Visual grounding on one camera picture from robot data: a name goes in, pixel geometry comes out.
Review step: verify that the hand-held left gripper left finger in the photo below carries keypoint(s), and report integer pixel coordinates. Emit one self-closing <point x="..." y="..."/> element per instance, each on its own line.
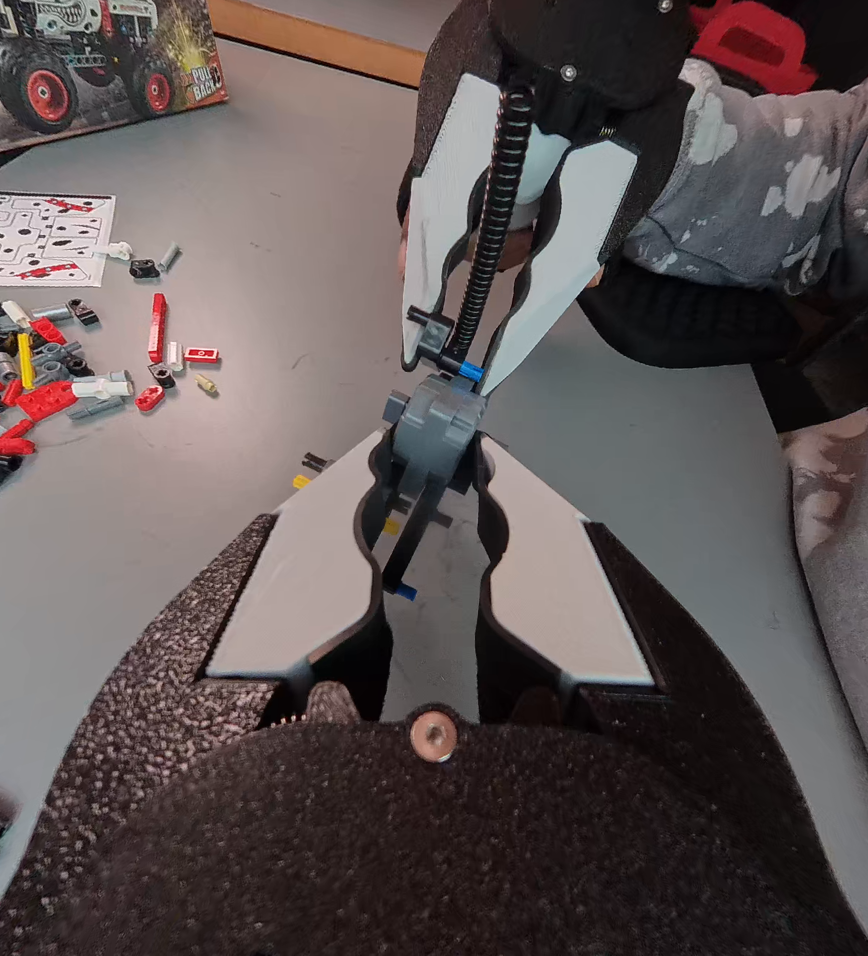
<point x="292" y="597"/>

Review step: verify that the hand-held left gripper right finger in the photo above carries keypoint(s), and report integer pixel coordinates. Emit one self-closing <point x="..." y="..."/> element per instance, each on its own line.
<point x="568" y="597"/>

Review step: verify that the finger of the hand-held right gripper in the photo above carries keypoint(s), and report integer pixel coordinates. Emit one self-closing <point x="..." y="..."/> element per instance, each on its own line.
<point x="576" y="224"/>
<point x="441" y="187"/>

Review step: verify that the grey toy motor assembly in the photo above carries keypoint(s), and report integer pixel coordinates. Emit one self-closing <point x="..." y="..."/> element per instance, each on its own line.
<point x="434" y="433"/>

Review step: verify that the red oval link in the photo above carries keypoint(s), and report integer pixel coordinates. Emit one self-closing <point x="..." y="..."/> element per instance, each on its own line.
<point x="150" y="397"/>

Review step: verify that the grey desk with wooden edge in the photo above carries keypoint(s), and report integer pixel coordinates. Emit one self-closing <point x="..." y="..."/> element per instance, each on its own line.
<point x="314" y="37"/>

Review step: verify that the person's right hand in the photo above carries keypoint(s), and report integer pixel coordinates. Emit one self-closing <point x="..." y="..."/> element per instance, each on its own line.
<point x="520" y="243"/>

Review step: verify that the black chair armrest pad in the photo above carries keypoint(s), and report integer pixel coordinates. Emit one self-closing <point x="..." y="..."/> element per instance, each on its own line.
<point x="688" y="321"/>

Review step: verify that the red plastic container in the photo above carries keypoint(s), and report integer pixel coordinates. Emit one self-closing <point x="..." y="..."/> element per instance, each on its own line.
<point x="755" y="45"/>

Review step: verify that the tan small pin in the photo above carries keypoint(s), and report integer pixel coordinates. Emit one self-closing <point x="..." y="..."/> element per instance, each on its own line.
<point x="206" y="384"/>

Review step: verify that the black small connector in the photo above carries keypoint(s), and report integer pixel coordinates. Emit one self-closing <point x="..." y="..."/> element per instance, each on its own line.
<point x="161" y="376"/>

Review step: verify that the red small plate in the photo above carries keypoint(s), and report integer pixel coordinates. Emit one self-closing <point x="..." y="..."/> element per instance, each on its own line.
<point x="202" y="354"/>

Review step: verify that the white small brick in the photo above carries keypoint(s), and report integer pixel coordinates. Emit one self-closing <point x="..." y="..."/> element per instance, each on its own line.
<point x="174" y="355"/>

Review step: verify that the person's grey hoodie torso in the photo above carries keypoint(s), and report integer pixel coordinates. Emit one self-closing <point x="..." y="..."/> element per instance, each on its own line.
<point x="859" y="560"/>

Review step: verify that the red holed beam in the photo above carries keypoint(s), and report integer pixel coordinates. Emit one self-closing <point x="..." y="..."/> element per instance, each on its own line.
<point x="157" y="328"/>

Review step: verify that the pile of mixed toy parts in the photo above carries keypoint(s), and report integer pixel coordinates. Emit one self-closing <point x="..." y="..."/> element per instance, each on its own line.
<point x="45" y="399"/>

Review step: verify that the toy truck set box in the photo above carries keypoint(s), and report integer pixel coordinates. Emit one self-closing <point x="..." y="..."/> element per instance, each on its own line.
<point x="68" y="75"/>

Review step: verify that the sticker sheet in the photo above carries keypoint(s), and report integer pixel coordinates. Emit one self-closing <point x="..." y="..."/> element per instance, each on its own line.
<point x="30" y="239"/>

